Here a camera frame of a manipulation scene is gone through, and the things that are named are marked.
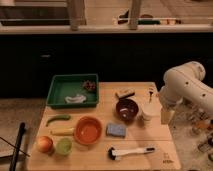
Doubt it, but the green plastic tray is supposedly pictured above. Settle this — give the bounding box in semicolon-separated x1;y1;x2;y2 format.
46;74;99;109

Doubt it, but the white cup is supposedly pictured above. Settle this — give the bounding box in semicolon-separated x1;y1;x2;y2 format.
142;103;157;121

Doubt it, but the green small cup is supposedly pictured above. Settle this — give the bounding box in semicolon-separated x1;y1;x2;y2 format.
55;138;72;155

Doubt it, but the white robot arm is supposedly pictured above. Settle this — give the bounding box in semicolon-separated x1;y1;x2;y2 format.
159;61;213;124

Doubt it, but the blue sponge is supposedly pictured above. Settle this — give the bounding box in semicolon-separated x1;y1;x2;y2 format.
106;123;126;137

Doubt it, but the brown pine cone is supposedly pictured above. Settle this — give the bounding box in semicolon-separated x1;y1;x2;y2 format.
83;80;96;92

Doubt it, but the black tripod leg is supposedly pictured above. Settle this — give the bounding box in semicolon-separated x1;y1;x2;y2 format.
9;122;25;171

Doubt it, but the dark red bowl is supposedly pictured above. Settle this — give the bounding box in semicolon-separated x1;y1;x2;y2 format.
115;99;139;121

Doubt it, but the green chili pepper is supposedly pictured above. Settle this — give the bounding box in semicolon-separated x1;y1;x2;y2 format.
46;114;71;127

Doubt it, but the white crumpled cloth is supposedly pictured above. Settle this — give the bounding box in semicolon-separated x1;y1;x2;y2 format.
65;95;87;104

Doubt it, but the yellow corn cob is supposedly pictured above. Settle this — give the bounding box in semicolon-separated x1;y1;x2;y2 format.
50;128;74;136

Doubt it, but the small dark screwdriver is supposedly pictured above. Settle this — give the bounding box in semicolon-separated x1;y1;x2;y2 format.
149;88;154;103

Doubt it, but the red yellow apple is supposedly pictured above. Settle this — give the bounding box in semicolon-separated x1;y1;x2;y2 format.
36;136;53;153

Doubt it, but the orange bowl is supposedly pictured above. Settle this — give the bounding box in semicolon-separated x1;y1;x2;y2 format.
74;116;102;146

